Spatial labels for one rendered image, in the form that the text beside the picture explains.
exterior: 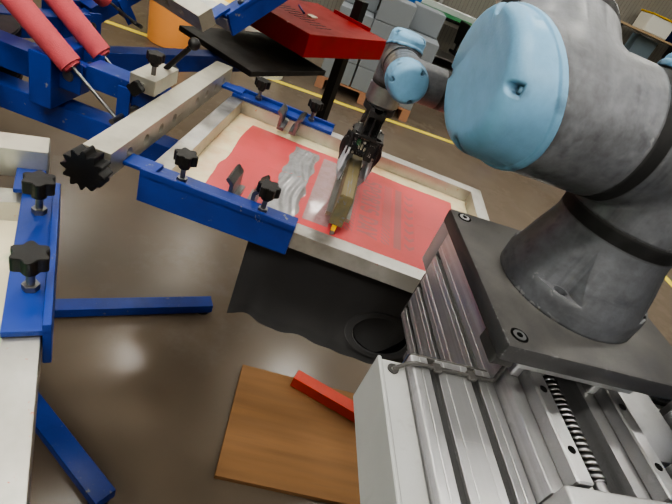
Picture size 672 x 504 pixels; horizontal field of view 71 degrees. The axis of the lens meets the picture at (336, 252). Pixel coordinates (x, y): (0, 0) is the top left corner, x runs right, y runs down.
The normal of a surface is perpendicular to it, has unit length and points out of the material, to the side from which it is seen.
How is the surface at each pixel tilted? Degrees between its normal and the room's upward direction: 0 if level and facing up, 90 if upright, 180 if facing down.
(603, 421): 0
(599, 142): 90
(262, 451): 0
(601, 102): 67
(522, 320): 0
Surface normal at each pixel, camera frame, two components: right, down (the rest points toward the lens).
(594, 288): -0.31, 0.14
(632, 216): -0.59, 0.29
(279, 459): 0.34, -0.76
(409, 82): 0.00, 0.61
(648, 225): -0.38, 0.43
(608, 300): -0.10, 0.26
